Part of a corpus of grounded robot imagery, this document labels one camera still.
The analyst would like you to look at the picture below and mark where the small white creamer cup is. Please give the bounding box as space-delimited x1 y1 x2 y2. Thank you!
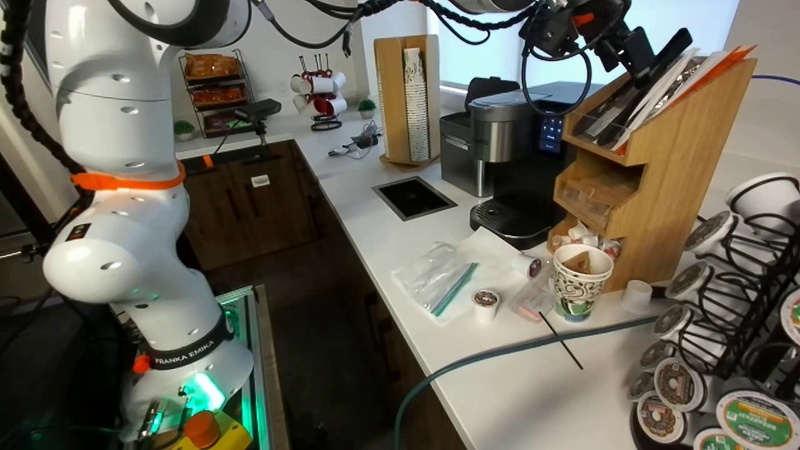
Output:
555 223 591 250
622 279 656 313

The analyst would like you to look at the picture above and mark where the black pod coffee machine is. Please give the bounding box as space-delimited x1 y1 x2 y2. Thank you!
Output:
468 79 603 250

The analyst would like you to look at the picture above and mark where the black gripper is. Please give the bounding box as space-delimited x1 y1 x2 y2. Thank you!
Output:
525 0 660 79

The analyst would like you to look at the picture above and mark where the brown lid coffee pod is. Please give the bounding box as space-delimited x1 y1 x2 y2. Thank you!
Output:
625 370 657 403
638 336 680 373
652 358 710 415
632 391 690 448
666 261 716 304
652 304 696 343
683 209 740 260

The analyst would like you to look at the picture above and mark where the white mug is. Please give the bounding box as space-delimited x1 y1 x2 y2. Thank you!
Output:
290 71 341 98
311 95 353 120

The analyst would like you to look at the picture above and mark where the yellow box orange button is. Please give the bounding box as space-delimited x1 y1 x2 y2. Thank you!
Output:
165 406 253 450

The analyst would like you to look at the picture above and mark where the patterned paper cup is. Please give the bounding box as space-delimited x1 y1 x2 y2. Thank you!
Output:
548 243 618 324

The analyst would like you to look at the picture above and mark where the stack of paper cups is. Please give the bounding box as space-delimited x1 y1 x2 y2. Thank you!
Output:
403 44 432 161

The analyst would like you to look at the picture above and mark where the white orange-edged booklet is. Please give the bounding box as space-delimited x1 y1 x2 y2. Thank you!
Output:
635 44 757 135

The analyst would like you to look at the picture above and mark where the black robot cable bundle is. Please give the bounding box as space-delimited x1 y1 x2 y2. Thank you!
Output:
0 0 603 178

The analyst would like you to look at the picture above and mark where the brown wooden cabinet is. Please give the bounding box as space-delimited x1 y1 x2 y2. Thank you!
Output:
177 139 332 273

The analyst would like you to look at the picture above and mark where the thin black stir stick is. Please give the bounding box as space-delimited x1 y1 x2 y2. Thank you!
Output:
536 309 586 373

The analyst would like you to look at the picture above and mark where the upright coffee pod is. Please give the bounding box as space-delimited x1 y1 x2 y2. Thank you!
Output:
470 286 505 321

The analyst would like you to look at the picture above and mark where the wooden cup dispenser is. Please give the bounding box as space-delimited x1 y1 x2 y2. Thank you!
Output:
372 31 442 166

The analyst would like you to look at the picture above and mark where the clear plastic bag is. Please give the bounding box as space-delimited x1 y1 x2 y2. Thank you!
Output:
392 226 552 324

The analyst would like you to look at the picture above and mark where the dark under-counter cabinet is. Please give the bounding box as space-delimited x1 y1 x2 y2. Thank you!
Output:
298 156 466 450

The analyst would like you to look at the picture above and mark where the clear plastic packet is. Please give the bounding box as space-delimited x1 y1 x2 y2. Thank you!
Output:
431 260 482 320

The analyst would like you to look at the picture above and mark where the metal framed counter chute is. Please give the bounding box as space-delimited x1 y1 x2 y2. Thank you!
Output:
372 174 458 223

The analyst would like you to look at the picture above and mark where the black wire pod carousel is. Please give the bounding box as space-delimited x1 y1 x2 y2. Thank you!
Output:
627 171 800 450

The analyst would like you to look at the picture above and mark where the green lid coffee pod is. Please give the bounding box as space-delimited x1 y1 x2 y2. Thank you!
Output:
690 426 745 450
716 389 800 450
772 289 800 348

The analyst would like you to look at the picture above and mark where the black adapter with cable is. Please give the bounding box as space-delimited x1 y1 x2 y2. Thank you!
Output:
325 121 385 161

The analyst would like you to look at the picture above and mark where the mug tree stand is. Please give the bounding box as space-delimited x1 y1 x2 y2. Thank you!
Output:
295 50 348 135

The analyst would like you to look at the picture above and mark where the black camera on tripod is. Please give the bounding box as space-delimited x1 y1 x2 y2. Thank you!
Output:
197 98 286 169

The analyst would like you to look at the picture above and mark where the green lit robot cart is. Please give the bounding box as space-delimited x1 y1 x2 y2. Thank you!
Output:
210 281 293 450

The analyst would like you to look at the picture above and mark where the wooden snack shelf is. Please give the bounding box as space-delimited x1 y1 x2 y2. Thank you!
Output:
177 50 253 139

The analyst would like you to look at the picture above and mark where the wooden condiment organizer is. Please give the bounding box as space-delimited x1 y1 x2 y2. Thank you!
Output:
550 44 761 294

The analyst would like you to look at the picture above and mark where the pink sugar packet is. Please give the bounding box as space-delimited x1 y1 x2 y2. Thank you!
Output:
508 296 546 321

